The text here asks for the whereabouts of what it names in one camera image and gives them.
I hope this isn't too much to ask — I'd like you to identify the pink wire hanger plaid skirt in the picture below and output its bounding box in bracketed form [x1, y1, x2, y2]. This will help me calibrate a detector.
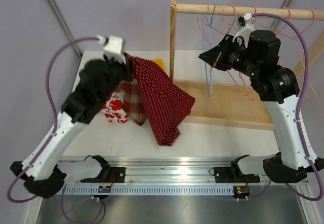
[197, 15, 213, 51]

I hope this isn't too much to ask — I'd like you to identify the dark red polka dot skirt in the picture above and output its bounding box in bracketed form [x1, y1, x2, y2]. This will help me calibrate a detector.
[127, 55, 195, 146]

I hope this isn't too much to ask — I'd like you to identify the pink wire hanger white skirt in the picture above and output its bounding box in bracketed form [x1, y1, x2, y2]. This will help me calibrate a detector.
[280, 7, 317, 101]

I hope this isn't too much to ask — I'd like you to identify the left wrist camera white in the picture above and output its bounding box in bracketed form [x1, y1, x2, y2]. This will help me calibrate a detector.
[97, 35, 127, 64]

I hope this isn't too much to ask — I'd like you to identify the wooden clothes rack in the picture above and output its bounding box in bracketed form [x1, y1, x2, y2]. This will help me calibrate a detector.
[169, 0, 323, 130]

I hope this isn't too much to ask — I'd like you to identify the small circuit board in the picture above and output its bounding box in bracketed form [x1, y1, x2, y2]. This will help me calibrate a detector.
[98, 185, 111, 193]

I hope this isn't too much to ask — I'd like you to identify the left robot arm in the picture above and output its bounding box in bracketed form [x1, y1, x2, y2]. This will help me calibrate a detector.
[10, 54, 133, 199]

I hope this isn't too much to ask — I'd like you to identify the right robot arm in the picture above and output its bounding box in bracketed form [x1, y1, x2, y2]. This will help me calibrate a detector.
[199, 30, 317, 183]

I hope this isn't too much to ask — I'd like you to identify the yellow plastic tray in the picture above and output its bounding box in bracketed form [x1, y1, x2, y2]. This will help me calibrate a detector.
[151, 58, 166, 72]

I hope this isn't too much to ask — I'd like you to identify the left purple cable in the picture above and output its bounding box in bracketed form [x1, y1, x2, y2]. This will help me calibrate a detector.
[6, 36, 102, 203]

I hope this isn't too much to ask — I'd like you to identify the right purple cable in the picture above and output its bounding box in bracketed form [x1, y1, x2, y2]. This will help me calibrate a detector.
[248, 13, 324, 202]

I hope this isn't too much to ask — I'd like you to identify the purple cable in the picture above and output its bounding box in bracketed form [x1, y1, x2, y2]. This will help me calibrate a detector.
[6, 36, 102, 203]
[248, 13, 324, 202]

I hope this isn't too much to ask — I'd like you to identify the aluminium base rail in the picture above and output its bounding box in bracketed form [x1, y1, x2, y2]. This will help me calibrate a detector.
[55, 156, 309, 186]

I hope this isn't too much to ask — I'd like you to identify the pink wire hanger floral skirt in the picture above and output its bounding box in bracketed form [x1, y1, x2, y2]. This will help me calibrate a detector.
[221, 4, 254, 100]

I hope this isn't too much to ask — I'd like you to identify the pink wire hanger grey skirt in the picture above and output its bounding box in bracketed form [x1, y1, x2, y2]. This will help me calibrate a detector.
[251, 6, 298, 40]

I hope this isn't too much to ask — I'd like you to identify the blue wire hanger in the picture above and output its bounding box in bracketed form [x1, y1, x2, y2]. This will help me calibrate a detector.
[201, 0, 217, 98]

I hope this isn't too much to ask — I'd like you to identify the red plaid skirt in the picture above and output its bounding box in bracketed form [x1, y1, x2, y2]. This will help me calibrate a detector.
[114, 79, 147, 126]

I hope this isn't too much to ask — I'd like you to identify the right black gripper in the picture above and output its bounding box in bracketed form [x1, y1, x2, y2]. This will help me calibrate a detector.
[200, 34, 260, 79]

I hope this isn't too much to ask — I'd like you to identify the white slotted cable duct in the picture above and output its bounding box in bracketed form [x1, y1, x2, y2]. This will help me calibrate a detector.
[59, 184, 234, 196]

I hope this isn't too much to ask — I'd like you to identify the white red floral skirt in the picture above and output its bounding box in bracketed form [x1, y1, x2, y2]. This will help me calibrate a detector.
[102, 92, 129, 124]

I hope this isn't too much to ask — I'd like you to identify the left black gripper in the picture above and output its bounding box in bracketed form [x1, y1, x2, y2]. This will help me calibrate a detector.
[100, 52, 136, 101]

